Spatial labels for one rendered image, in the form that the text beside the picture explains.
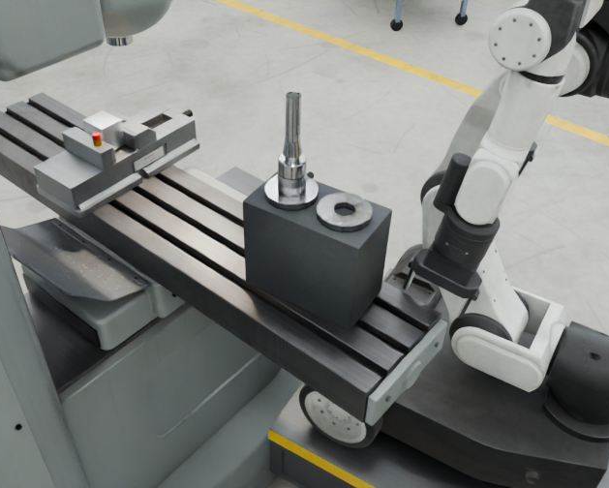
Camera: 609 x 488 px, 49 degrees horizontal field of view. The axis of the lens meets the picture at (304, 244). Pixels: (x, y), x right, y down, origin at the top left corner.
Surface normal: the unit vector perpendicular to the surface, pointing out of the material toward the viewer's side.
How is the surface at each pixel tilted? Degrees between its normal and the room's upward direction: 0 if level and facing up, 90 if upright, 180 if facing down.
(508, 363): 90
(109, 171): 90
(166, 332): 90
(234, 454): 0
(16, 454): 89
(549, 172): 0
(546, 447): 0
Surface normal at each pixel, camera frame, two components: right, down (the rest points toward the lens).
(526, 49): -0.53, 0.51
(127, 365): 0.77, 0.43
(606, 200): 0.03, -0.76
